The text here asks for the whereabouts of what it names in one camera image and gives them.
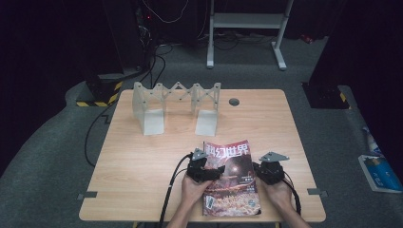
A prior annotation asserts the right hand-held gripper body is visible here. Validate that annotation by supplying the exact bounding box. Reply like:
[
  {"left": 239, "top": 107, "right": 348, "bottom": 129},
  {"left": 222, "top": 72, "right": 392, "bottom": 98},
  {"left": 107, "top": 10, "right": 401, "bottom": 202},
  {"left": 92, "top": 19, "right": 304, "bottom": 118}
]
[{"left": 255, "top": 151, "right": 290, "bottom": 186}]

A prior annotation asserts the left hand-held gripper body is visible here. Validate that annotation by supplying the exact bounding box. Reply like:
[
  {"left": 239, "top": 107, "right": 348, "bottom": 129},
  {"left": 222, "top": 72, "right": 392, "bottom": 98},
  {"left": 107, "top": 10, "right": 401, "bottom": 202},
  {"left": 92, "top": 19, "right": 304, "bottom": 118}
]
[{"left": 185, "top": 147, "right": 213, "bottom": 183}]

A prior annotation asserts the glossy red cover magazine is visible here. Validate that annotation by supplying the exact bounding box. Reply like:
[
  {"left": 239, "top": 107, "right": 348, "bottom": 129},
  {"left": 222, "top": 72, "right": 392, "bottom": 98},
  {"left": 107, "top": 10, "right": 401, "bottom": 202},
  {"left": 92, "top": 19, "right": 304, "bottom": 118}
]
[{"left": 201, "top": 140, "right": 262, "bottom": 218}]

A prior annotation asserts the person's left hand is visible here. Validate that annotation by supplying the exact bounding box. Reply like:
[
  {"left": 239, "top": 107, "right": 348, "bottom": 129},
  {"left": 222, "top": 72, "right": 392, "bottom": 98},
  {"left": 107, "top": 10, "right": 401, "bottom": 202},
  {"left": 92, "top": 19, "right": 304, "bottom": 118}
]
[{"left": 181, "top": 173, "right": 213, "bottom": 207}]

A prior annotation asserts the person's right hand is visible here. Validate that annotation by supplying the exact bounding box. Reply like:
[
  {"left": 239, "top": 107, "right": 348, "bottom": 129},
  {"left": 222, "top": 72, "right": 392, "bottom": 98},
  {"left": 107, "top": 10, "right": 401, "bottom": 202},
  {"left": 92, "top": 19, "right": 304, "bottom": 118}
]
[{"left": 259, "top": 179, "right": 294, "bottom": 213}]

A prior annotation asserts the grey tape tab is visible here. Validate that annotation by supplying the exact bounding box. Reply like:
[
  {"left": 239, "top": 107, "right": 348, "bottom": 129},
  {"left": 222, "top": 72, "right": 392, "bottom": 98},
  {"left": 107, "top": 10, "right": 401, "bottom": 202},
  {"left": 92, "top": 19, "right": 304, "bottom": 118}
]
[
  {"left": 77, "top": 190, "right": 99, "bottom": 200},
  {"left": 307, "top": 187, "right": 329, "bottom": 198}
]

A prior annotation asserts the translucent expandable book rack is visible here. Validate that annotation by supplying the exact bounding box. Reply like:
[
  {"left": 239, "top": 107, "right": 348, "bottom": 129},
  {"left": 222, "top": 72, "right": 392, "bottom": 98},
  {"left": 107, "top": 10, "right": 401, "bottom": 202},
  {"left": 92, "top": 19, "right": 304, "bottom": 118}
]
[{"left": 132, "top": 81, "right": 222, "bottom": 137}]

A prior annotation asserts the black base with yellow stripes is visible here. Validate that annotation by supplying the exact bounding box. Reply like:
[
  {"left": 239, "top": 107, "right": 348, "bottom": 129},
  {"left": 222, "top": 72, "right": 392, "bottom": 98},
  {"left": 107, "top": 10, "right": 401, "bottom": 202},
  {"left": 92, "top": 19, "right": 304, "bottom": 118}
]
[
  {"left": 75, "top": 74, "right": 125, "bottom": 108},
  {"left": 302, "top": 82, "right": 353, "bottom": 110}
]

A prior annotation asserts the white and blue bottle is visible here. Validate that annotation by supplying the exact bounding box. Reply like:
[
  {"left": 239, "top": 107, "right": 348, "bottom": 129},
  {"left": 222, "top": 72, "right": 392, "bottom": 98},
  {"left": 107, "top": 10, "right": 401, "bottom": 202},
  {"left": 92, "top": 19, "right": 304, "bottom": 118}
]
[{"left": 362, "top": 126, "right": 385, "bottom": 156}]

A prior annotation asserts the blue and white box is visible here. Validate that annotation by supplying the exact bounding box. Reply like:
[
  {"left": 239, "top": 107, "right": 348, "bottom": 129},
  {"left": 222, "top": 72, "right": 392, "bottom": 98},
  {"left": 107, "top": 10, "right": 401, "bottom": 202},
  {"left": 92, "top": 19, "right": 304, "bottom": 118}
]
[{"left": 358, "top": 154, "right": 403, "bottom": 194}]

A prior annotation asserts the white metal stand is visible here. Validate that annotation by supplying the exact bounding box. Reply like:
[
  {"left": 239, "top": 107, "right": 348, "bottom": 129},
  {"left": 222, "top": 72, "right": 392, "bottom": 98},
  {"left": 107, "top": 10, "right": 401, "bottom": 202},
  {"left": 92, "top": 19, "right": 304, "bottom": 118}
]
[{"left": 206, "top": 0, "right": 295, "bottom": 71}]

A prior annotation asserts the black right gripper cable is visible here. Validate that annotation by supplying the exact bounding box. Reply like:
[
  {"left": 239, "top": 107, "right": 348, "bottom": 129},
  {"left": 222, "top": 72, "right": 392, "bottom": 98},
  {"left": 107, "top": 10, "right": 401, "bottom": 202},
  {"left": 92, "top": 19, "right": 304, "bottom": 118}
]
[{"left": 282, "top": 171, "right": 302, "bottom": 217}]

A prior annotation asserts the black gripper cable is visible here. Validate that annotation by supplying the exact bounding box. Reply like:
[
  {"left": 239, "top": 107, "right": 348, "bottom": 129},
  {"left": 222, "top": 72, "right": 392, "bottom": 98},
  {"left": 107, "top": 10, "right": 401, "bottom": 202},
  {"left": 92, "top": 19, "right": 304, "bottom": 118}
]
[
  {"left": 157, "top": 152, "right": 194, "bottom": 228},
  {"left": 282, "top": 171, "right": 302, "bottom": 217}
]

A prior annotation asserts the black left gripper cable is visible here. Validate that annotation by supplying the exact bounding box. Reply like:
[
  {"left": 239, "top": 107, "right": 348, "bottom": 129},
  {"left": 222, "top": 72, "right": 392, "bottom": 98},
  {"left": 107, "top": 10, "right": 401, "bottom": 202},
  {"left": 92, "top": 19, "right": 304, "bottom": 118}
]
[{"left": 157, "top": 152, "right": 194, "bottom": 228}]

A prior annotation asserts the black floor cable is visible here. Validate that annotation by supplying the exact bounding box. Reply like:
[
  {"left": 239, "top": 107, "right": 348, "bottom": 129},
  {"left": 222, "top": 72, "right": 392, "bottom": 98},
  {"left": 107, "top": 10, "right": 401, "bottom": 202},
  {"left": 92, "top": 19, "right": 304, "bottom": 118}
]
[{"left": 84, "top": 99, "right": 119, "bottom": 168}]

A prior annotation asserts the thin white hanging cable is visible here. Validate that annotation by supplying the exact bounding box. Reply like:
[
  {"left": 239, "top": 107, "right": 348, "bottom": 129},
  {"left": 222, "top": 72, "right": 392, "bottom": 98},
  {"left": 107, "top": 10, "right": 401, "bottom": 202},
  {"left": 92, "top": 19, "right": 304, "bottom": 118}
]
[{"left": 142, "top": 0, "right": 190, "bottom": 25}]

